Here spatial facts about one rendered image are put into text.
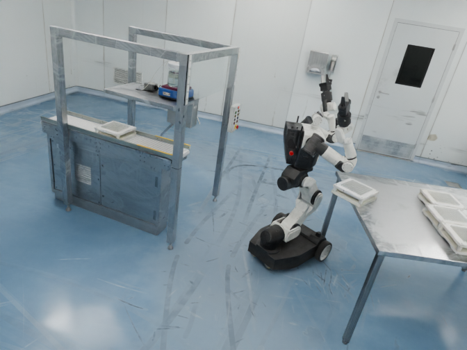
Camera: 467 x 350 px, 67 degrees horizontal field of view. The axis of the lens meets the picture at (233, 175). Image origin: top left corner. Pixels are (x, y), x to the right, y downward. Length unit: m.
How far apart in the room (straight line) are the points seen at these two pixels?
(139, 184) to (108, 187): 0.35
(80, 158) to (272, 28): 3.95
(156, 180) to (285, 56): 3.85
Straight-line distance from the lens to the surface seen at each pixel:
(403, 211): 2.81
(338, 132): 2.46
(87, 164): 3.42
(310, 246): 3.23
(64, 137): 3.35
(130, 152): 3.00
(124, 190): 3.26
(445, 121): 6.72
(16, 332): 2.69
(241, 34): 6.32
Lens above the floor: 1.97
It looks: 26 degrees down
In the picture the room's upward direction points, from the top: 9 degrees clockwise
